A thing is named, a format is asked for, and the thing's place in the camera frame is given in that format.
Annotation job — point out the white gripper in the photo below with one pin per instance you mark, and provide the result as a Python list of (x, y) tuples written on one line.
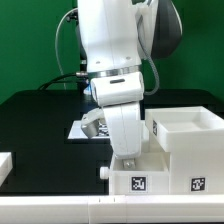
[(124, 127)]

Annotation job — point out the white upside-down drawer with knob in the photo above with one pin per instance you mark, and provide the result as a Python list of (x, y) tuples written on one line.
[(149, 177)]

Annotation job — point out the white drawer cabinet box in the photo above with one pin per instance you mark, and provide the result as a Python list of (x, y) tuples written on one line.
[(194, 139)]

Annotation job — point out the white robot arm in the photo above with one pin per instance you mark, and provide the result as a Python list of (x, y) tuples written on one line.
[(116, 36)]

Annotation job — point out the white front fence rail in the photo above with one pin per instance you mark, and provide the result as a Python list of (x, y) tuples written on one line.
[(112, 209)]

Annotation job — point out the white fence rail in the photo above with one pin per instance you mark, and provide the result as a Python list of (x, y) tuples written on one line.
[(112, 209), (5, 165)]

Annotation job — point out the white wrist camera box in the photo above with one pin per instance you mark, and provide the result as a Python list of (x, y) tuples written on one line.
[(109, 91)]

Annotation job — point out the white left fence rail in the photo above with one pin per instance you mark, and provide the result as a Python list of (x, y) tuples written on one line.
[(5, 165)]

